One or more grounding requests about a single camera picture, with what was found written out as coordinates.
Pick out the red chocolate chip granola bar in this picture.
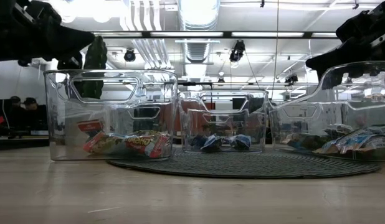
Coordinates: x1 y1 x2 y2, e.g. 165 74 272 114
82 131 126 155
77 119 105 138

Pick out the green granola bar packet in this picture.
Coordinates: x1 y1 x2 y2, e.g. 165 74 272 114
123 132 172 159

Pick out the thin black hanging cable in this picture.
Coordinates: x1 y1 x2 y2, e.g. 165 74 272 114
271 0 280 100

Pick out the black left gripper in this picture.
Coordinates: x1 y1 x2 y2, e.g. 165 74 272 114
0 0 96 73

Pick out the clear plastic bin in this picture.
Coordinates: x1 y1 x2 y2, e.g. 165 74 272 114
177 89 270 153
44 68 179 162
269 60 385 162

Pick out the black overhead camera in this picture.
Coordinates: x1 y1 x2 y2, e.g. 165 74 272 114
229 39 246 63

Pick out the blue snack bar bottom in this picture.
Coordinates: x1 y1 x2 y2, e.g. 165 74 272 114
313 125 385 156

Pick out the silver ventilation duct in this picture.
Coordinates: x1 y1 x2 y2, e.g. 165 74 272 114
176 0 221 63

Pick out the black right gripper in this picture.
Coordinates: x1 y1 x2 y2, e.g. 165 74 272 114
305 0 385 90

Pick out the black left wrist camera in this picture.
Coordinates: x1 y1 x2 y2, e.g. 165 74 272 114
14 2 37 24

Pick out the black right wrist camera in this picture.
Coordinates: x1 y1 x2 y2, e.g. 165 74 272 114
369 30 385 48

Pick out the blue oatmeal raisin granola bar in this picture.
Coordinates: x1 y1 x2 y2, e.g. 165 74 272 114
229 133 252 151
200 134 225 153
190 134 209 149

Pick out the black rig crossbar with lights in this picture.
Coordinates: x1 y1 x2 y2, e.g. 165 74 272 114
94 30 340 39

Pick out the grey round mat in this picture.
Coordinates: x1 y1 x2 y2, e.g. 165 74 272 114
107 146 383 180

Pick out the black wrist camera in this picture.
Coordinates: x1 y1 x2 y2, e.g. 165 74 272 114
14 2 37 24
369 30 385 48

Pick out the person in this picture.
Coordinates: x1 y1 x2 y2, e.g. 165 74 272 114
7 95 25 131
22 96 49 131

